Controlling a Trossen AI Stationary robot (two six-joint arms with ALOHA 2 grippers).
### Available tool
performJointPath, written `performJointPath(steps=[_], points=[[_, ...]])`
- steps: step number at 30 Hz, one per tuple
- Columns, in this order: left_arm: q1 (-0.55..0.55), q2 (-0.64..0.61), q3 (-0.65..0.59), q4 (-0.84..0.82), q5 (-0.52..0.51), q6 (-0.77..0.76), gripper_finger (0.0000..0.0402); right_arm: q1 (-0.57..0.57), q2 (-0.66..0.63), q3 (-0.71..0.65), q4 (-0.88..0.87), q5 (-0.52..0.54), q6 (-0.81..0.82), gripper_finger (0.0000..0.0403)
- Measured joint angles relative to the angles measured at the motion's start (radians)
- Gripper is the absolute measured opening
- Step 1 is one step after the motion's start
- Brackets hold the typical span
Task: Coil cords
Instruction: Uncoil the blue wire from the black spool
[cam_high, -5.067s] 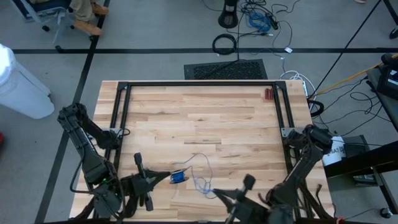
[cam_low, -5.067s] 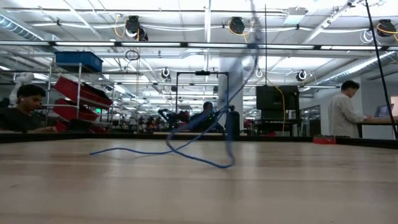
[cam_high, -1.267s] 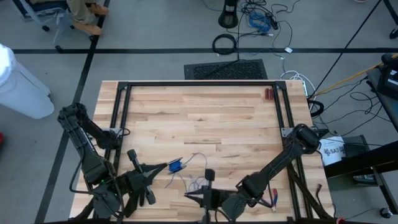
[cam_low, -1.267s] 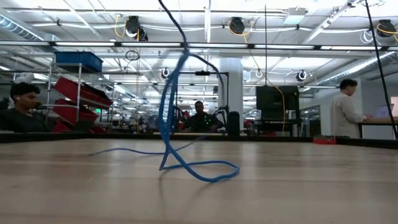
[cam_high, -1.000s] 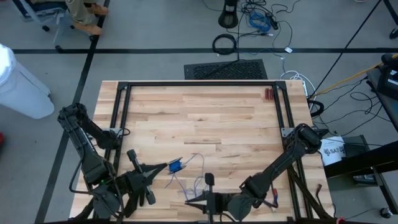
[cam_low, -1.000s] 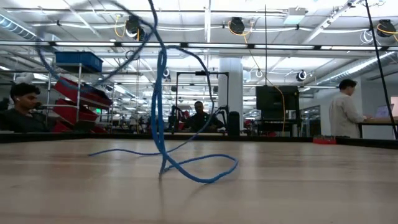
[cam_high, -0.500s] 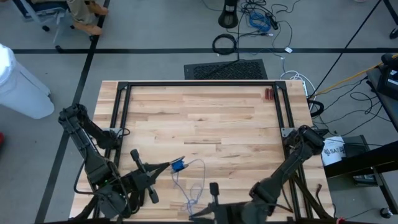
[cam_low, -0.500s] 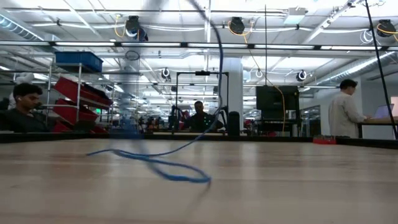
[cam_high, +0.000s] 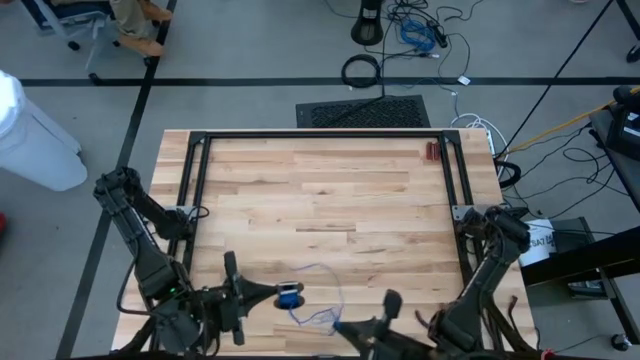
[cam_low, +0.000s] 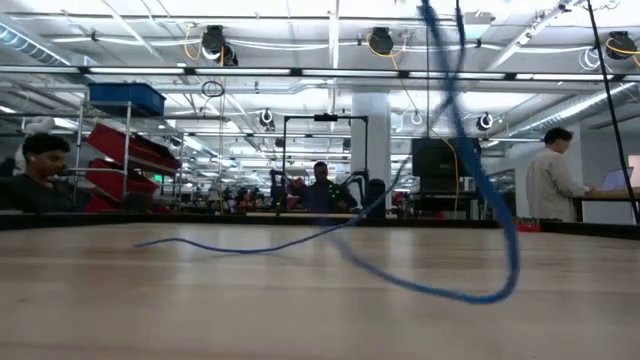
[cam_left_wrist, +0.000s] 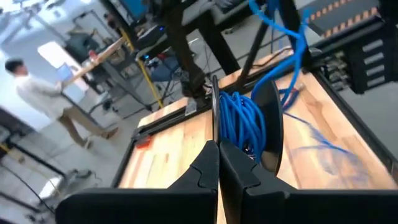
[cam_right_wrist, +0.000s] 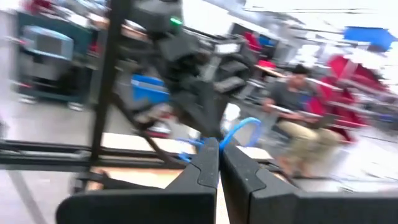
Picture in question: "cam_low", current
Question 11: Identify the blue cord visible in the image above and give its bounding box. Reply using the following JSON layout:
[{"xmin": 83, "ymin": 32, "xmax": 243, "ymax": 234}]
[{"xmin": 133, "ymin": 0, "xmax": 521, "ymax": 306}]

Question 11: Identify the black cylindrical bin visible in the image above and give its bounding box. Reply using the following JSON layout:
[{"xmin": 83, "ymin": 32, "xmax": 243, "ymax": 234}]
[{"xmin": 363, "ymin": 178, "xmax": 388, "ymax": 219}]

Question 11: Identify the white round pillar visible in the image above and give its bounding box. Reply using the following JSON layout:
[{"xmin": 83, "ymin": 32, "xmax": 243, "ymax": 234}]
[{"xmin": 350, "ymin": 92, "xmax": 392, "ymax": 191}]

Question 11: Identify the ceiling light strip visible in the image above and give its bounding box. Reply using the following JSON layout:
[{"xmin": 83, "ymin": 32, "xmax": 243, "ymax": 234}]
[
  {"xmin": 194, "ymin": 67, "xmax": 292, "ymax": 77},
  {"xmin": 517, "ymin": 72, "xmax": 615, "ymax": 82},
  {"xmin": 88, "ymin": 67, "xmax": 185, "ymax": 77},
  {"xmin": 301, "ymin": 68, "xmax": 400, "ymax": 78},
  {"xmin": 409, "ymin": 71, "xmax": 507, "ymax": 81}
]

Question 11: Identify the black monitor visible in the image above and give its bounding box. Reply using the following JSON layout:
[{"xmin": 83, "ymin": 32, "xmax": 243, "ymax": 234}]
[{"xmin": 411, "ymin": 137, "xmax": 483, "ymax": 194}]

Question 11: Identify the thin black vertical pole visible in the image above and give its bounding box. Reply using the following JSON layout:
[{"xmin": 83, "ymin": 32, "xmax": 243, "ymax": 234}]
[{"xmin": 424, "ymin": 29, "xmax": 430, "ymax": 140}]

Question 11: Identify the metal shelf rack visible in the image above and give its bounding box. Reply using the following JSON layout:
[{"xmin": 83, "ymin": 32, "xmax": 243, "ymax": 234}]
[{"xmin": 73, "ymin": 99, "xmax": 185, "ymax": 215}]

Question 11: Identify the blue storage bin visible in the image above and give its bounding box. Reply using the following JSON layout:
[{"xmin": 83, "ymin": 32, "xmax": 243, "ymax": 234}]
[{"xmin": 88, "ymin": 82, "xmax": 167, "ymax": 118}]

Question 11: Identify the white ceiling unit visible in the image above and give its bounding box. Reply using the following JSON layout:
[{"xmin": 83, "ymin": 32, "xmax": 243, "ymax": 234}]
[{"xmin": 455, "ymin": 10, "xmax": 494, "ymax": 40}]

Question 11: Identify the wooden desk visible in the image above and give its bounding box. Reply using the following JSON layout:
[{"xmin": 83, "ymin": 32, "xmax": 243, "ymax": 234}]
[{"xmin": 573, "ymin": 188, "xmax": 640, "ymax": 224}]

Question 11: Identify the open laptop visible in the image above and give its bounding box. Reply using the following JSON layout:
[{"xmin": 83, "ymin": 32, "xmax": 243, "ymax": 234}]
[{"xmin": 601, "ymin": 166, "xmax": 635, "ymax": 192}]

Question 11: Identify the black slanted pole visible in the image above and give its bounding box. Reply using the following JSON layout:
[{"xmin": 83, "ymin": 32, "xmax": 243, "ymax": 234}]
[{"xmin": 585, "ymin": 0, "xmax": 640, "ymax": 225}]

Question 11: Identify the black background rig frame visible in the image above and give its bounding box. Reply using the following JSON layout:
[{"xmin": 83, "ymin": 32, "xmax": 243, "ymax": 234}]
[{"xmin": 282, "ymin": 113, "xmax": 370, "ymax": 215}]

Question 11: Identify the yellow hanging cable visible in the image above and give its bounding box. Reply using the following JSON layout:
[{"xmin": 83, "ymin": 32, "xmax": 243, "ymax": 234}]
[{"xmin": 438, "ymin": 135, "xmax": 460, "ymax": 214}]

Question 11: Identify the hanging black cable loop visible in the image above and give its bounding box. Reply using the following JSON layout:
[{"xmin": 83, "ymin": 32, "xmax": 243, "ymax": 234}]
[{"xmin": 200, "ymin": 79, "xmax": 226, "ymax": 99}]

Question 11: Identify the black ceiling cable reel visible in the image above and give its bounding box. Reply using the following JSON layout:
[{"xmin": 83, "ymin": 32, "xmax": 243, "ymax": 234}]
[
  {"xmin": 201, "ymin": 24, "xmax": 239, "ymax": 67},
  {"xmin": 605, "ymin": 30, "xmax": 639, "ymax": 61},
  {"xmin": 367, "ymin": 26, "xmax": 396, "ymax": 56}
]

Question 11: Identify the silver ventilation duct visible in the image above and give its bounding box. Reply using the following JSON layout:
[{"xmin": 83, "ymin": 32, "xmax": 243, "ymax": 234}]
[
  {"xmin": 0, "ymin": 22, "xmax": 71, "ymax": 67},
  {"xmin": 504, "ymin": 81, "xmax": 640, "ymax": 139}
]

